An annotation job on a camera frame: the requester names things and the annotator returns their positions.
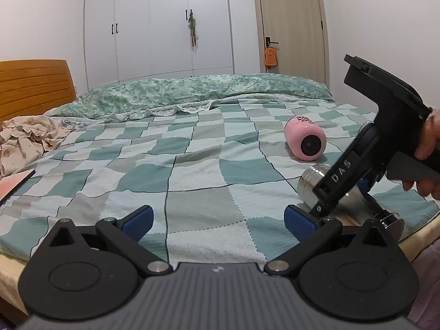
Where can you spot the pink book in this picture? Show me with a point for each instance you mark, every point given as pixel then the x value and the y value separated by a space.
pixel 22 181

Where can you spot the orange hanging door bag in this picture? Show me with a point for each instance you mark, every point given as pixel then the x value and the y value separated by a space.
pixel 270 57

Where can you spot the beige wooden door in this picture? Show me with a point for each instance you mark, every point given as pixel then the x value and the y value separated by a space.
pixel 300 28

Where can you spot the plain stainless steel cup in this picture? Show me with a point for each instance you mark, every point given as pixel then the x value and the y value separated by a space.
pixel 354 208

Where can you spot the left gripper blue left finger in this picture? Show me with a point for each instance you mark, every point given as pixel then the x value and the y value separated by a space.
pixel 122 236

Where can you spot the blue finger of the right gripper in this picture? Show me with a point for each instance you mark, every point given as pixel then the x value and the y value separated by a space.
pixel 366 183

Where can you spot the crumpled beige clothing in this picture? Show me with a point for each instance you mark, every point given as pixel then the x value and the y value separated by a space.
pixel 25 139

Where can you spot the green floral quilt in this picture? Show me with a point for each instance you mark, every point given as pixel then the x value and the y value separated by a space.
pixel 164 97

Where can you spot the white built-in wardrobe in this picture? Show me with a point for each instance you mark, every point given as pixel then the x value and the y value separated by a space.
pixel 129 39

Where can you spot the hanging ornament on wardrobe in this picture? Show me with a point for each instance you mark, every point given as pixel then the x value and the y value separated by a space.
pixel 192 30

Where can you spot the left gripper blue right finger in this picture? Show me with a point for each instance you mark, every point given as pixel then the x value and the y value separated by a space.
pixel 314 236

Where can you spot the black door handle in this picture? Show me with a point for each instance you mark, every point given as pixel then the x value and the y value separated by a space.
pixel 269 42

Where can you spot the checkered green bed blanket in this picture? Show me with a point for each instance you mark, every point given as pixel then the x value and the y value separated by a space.
pixel 218 181

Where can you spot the orange wooden headboard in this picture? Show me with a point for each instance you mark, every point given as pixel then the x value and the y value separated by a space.
pixel 32 87

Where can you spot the pink steel cup with text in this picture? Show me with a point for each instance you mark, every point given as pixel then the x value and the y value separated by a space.
pixel 306 140

